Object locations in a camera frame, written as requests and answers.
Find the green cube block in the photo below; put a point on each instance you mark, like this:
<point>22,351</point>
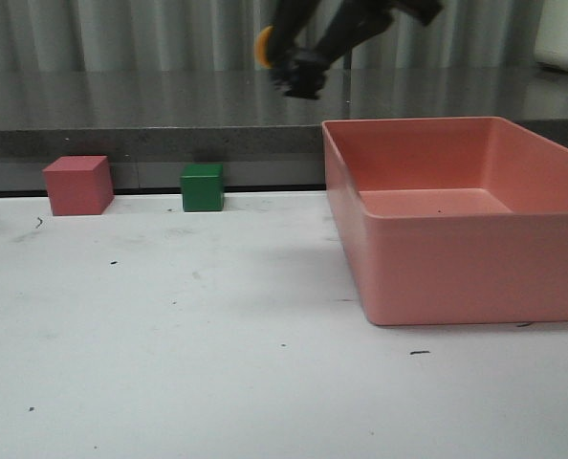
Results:
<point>202,187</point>

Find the grey stone counter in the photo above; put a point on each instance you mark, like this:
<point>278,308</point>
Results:
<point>150,124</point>

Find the pink plastic bin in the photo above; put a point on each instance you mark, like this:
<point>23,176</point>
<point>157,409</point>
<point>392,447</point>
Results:
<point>450,220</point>

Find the yellow push button switch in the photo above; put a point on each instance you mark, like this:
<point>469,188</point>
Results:
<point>299,73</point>

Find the pink cube block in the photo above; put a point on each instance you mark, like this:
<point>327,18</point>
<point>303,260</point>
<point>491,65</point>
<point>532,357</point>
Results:
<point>79,185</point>

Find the white appliance on counter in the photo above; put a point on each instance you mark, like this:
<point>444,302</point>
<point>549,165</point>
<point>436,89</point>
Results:
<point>551,41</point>

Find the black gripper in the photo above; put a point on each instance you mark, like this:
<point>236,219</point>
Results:
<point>353,23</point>

